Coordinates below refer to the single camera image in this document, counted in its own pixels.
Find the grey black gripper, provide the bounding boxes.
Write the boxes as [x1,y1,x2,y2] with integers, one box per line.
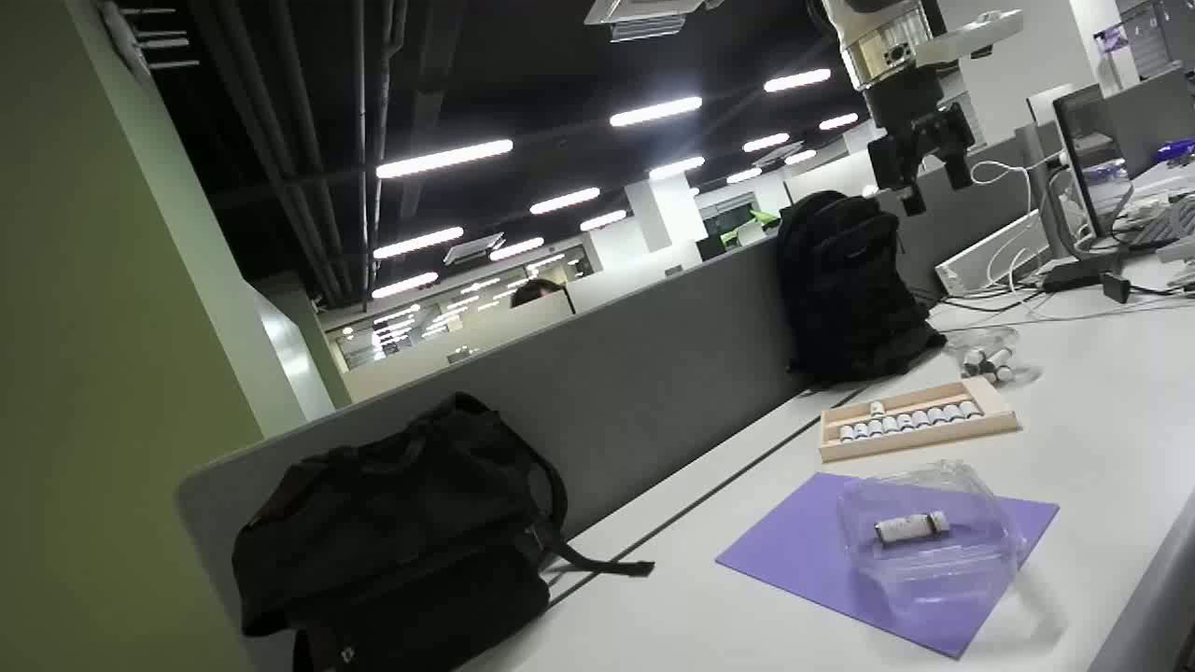
[871,105,975,190]

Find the wooden compartment box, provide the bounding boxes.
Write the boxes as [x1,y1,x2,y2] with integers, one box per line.
[817,376,1020,463]

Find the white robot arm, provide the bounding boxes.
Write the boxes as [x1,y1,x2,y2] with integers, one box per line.
[821,0,1024,190]

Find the white power strip box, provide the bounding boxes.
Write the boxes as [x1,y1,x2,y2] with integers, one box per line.
[933,211,1045,300]

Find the small white bottle in container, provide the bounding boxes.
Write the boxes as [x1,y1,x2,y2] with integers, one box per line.
[876,513,954,547]

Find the black backpack far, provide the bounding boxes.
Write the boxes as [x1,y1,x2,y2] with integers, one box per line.
[778,190,946,385]

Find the black backpack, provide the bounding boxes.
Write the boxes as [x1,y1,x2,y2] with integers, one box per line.
[778,190,946,385]
[233,395,654,672]

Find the computer monitor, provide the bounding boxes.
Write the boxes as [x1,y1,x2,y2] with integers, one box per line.
[1054,66,1195,252]

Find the row of white bottles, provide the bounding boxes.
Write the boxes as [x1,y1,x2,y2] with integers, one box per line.
[838,402,978,446]

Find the grey desk divider panel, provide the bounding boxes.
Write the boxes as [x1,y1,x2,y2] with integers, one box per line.
[171,136,1049,592]

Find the clear plastic clamshell container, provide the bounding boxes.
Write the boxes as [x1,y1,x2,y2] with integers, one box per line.
[838,463,1061,659]

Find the purple paper mat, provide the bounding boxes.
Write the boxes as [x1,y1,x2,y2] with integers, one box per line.
[714,467,1063,665]

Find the black backpack near left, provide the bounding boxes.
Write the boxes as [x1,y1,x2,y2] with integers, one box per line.
[233,395,654,672]

